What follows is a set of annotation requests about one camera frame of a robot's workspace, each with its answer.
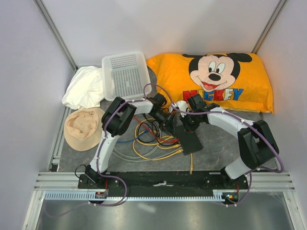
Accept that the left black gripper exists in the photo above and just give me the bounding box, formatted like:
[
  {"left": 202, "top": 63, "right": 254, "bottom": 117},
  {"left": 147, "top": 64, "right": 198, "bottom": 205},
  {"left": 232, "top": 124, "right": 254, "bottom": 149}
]
[{"left": 150, "top": 110, "right": 176, "bottom": 138}]

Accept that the red ethernet cable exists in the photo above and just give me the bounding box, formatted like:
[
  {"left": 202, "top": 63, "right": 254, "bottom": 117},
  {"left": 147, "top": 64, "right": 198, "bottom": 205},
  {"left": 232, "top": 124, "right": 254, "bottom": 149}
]
[{"left": 133, "top": 116, "right": 179, "bottom": 144}]

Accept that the black network switch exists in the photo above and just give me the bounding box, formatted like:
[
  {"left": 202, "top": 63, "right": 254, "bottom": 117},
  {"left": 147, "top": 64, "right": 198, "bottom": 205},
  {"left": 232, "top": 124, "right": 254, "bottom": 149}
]
[{"left": 175, "top": 125, "right": 203, "bottom": 155}]

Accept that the yellow ethernet cable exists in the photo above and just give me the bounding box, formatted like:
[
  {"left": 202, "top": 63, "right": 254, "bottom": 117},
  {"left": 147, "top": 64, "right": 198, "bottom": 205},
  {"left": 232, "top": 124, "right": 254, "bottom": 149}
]
[
  {"left": 132, "top": 141, "right": 183, "bottom": 161},
  {"left": 134, "top": 118, "right": 194, "bottom": 174}
]

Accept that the blue ethernet cable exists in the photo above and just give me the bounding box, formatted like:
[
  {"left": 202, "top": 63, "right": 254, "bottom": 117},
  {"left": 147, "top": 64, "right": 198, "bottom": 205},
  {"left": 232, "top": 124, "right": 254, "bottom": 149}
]
[{"left": 116, "top": 130, "right": 148, "bottom": 144}]

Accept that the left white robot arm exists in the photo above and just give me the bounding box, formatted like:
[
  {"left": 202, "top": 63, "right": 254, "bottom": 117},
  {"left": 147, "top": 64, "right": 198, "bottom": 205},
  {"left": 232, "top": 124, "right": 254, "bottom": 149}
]
[{"left": 84, "top": 93, "right": 174, "bottom": 188}]

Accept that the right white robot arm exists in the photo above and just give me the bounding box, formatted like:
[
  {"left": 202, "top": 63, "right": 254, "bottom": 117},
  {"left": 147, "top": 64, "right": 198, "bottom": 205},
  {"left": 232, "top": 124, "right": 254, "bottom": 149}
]
[{"left": 173, "top": 94, "right": 279, "bottom": 189}]

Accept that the orange Mickey pillow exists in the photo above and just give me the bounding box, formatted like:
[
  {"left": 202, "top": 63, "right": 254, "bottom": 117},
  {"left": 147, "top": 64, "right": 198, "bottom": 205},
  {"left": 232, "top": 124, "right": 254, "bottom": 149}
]
[{"left": 146, "top": 53, "right": 274, "bottom": 113}]

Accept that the white plastic basket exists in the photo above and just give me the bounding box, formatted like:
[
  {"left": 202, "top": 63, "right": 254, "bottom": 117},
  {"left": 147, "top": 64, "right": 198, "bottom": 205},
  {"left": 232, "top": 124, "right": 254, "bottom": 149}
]
[{"left": 101, "top": 51, "right": 152, "bottom": 101}]

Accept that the beige hat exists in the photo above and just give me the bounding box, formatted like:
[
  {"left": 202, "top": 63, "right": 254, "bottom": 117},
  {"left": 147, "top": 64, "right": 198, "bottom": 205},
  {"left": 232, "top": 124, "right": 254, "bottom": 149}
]
[{"left": 63, "top": 107, "right": 105, "bottom": 151}]

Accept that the white cloth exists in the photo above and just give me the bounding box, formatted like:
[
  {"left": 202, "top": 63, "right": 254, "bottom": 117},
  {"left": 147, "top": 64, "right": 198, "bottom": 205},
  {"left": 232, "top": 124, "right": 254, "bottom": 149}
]
[{"left": 61, "top": 66, "right": 105, "bottom": 110}]

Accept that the black cable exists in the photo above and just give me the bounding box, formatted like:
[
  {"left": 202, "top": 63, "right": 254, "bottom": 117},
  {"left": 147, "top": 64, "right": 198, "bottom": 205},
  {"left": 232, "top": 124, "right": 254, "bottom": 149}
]
[{"left": 138, "top": 114, "right": 178, "bottom": 147}]

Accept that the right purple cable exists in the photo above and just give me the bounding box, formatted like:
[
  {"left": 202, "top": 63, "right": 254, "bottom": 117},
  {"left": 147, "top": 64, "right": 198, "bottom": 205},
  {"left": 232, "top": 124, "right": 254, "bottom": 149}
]
[{"left": 170, "top": 103, "right": 285, "bottom": 209}]

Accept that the purple cable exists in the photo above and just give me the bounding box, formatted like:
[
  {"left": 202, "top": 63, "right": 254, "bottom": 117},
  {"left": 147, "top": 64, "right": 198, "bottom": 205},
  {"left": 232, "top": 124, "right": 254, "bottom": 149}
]
[
  {"left": 170, "top": 103, "right": 285, "bottom": 209},
  {"left": 44, "top": 83, "right": 177, "bottom": 218}
]

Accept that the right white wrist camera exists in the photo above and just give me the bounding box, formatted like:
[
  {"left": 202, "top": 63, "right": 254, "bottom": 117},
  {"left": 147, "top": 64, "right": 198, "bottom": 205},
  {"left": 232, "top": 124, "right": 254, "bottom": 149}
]
[{"left": 169, "top": 101, "right": 189, "bottom": 117}]

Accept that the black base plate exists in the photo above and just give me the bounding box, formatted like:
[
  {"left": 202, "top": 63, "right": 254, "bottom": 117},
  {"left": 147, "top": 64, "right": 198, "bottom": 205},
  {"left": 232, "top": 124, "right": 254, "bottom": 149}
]
[{"left": 78, "top": 171, "right": 248, "bottom": 198}]

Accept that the slotted cable duct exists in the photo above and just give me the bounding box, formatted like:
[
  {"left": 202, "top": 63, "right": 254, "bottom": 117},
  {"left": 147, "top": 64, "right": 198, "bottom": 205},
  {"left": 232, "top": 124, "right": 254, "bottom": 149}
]
[{"left": 45, "top": 191, "right": 239, "bottom": 202}]

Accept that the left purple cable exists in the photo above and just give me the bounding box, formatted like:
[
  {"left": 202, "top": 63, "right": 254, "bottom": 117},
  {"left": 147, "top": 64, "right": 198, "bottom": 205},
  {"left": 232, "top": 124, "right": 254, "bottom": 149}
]
[{"left": 44, "top": 83, "right": 177, "bottom": 218}]

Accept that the right aluminium frame post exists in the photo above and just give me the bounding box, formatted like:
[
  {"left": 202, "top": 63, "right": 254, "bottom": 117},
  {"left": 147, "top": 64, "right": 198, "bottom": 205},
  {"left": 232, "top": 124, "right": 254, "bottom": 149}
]
[{"left": 251, "top": 0, "right": 288, "bottom": 54}]

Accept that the aluminium frame post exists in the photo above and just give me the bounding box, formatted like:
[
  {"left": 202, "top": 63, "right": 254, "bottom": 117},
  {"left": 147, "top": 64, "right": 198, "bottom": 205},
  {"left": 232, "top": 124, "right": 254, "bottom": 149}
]
[
  {"left": 33, "top": 0, "right": 78, "bottom": 72},
  {"left": 251, "top": 0, "right": 288, "bottom": 54}
]

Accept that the aluminium rail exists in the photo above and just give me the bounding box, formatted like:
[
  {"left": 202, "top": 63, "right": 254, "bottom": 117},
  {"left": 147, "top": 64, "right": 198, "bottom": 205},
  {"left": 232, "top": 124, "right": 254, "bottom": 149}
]
[{"left": 34, "top": 172, "right": 295, "bottom": 192}]

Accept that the left aluminium frame post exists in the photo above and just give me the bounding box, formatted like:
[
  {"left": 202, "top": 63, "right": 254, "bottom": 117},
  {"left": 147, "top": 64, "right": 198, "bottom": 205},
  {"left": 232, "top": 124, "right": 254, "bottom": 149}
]
[{"left": 33, "top": 0, "right": 78, "bottom": 72}]

